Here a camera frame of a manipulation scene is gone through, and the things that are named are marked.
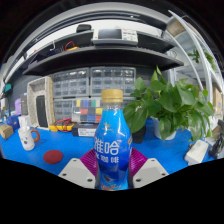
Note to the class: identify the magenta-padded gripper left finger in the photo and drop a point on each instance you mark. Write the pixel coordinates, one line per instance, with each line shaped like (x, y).
(75, 171)

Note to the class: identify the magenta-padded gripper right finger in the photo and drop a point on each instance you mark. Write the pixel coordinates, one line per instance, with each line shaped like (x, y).
(151, 170)

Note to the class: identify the blue drink bottle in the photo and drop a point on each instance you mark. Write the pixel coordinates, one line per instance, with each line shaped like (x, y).
(111, 133)

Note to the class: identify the flat round red coaster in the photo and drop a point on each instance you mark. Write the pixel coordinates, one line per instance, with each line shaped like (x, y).
(53, 156)

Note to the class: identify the flat black case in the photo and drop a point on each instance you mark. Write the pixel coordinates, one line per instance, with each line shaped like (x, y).
(139, 136)

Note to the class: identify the black box with white label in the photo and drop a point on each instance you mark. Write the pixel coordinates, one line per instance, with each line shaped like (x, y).
(85, 130)

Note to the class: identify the yellow multimeter with red leads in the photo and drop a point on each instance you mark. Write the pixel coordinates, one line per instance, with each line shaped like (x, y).
(61, 126)

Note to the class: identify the white power adapter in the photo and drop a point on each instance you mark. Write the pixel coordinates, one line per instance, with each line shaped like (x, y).
(196, 152)

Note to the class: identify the colour checker card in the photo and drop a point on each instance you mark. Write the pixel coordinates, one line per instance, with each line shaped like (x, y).
(87, 111)

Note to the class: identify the small grey parts drawer cabinet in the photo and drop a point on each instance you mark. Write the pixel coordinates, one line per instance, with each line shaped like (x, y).
(63, 109)

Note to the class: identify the black rectangular device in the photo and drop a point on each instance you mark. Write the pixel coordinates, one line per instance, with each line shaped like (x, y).
(42, 111)

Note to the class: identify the green potted plant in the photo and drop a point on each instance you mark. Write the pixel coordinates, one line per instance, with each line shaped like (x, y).
(173, 103)

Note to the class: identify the small white box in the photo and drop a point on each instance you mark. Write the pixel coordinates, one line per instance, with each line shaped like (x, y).
(25, 120)

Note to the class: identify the blue box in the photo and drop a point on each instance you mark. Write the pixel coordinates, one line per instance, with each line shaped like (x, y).
(12, 122)

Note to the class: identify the brown cardboard box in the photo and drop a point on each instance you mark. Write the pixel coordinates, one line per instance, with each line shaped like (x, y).
(6, 131)

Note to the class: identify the tall dark grey box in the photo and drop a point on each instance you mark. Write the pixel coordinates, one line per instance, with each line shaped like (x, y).
(24, 104)

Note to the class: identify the large grey parts drawer cabinet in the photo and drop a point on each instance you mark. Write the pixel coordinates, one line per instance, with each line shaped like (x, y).
(70, 82)
(112, 80)

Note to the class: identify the teal box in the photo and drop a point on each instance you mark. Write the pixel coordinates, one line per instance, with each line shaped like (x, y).
(7, 88)

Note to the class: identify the dark workbench shelf unit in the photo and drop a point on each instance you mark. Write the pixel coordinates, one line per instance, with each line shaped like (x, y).
(100, 55)

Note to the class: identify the white metal rack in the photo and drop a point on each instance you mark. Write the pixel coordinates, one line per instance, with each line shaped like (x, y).
(196, 43)

